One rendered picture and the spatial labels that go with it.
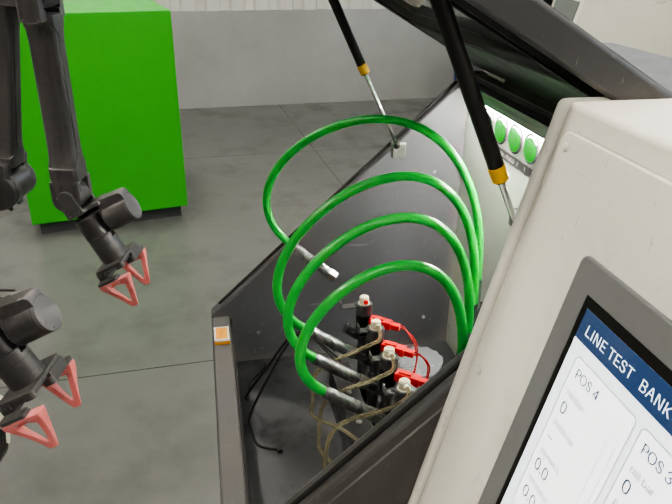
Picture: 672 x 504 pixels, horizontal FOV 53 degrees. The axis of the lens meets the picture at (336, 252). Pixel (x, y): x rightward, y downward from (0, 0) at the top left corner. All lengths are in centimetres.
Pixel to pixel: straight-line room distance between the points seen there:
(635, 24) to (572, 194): 336
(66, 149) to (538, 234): 97
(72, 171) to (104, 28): 287
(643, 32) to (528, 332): 341
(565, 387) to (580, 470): 7
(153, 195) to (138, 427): 209
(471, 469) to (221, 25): 694
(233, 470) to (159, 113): 344
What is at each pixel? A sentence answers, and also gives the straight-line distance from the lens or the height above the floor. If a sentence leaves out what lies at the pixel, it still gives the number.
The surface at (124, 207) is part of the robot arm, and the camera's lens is 140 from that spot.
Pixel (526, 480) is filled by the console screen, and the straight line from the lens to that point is 66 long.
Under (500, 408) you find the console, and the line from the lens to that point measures 71.
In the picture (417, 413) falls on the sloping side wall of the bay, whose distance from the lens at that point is 83.
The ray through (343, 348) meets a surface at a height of 110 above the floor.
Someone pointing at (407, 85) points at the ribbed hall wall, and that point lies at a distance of 806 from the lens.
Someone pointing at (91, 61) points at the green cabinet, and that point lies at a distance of 425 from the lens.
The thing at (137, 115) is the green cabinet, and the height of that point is 70.
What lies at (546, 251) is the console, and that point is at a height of 142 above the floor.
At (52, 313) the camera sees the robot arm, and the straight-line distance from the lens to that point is 106.
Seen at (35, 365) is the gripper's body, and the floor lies 110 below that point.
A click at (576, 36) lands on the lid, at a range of 69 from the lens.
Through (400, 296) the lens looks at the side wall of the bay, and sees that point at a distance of 152.
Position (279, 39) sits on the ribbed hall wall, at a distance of 759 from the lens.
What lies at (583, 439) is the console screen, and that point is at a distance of 60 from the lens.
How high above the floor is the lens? 169
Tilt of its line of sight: 25 degrees down
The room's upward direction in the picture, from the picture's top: 1 degrees clockwise
